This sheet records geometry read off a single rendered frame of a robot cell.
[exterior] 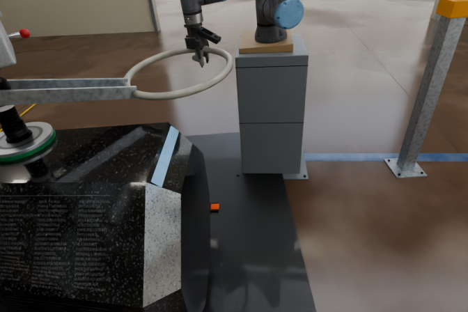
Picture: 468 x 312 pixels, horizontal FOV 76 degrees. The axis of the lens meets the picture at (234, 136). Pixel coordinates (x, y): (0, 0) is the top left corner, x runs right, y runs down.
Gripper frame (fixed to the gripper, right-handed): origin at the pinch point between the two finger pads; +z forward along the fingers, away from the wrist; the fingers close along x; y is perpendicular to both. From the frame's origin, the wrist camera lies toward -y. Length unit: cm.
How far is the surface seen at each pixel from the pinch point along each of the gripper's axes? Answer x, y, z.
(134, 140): 64, -6, 1
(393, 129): -108, -98, 98
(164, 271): 93, -34, 21
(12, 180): 94, 16, -2
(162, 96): 46.0, -8.4, -7.2
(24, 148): 84, 23, -4
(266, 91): -22.8, -22.7, 26.0
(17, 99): 77, 24, -19
